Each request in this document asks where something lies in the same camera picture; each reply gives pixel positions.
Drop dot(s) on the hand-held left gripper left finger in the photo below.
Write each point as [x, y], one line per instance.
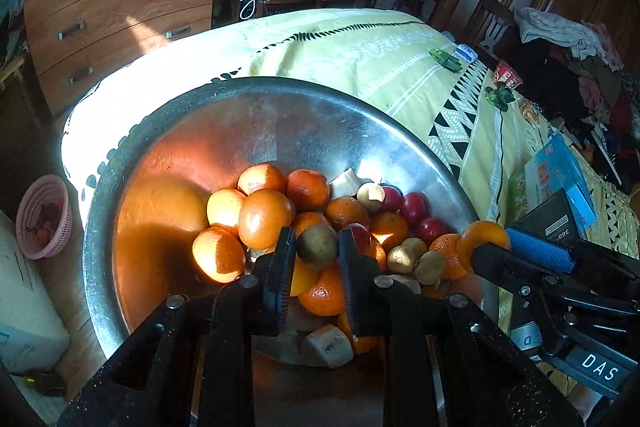
[277, 279]

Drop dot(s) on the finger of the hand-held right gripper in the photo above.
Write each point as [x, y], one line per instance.
[542, 249]
[505, 264]

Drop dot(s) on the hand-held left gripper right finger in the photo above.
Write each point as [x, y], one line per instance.
[352, 287]

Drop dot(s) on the ripe orange fruit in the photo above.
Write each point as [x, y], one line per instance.
[482, 233]

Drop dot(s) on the round brown fruit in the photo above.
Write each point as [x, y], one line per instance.
[317, 247]

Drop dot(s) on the small red fruit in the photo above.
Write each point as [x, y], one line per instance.
[359, 234]
[414, 208]
[391, 198]
[432, 230]

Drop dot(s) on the heap of oranges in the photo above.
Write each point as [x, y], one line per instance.
[265, 219]

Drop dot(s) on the pale white chunk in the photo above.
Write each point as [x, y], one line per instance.
[327, 346]

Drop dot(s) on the heap of small brown fruits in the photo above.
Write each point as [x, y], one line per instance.
[430, 267]

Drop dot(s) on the large metal bowl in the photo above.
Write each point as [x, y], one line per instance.
[280, 132]

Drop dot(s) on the black carton box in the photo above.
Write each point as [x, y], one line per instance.
[547, 217]

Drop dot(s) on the flat yellow green box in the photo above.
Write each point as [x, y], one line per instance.
[517, 194]

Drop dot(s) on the blue carton box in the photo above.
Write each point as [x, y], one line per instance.
[560, 167]

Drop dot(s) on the orange snack packet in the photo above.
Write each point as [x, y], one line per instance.
[530, 110]

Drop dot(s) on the red snack tub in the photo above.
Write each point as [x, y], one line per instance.
[507, 75]

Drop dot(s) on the pile of clothes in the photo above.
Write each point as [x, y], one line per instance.
[590, 72]

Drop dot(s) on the small blue white packet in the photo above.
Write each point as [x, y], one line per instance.
[465, 53]

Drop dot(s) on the wooden chair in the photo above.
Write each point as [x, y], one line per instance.
[495, 27]

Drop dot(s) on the yellow patterned blanket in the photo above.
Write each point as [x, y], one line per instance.
[350, 52]

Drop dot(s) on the pink plastic basket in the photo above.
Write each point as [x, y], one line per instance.
[45, 212]

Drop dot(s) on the white carton box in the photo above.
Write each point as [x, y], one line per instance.
[27, 307]

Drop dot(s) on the yellow black tool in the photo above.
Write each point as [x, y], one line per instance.
[45, 384]

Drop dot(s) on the dark wooden side table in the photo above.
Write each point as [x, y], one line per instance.
[300, 4]

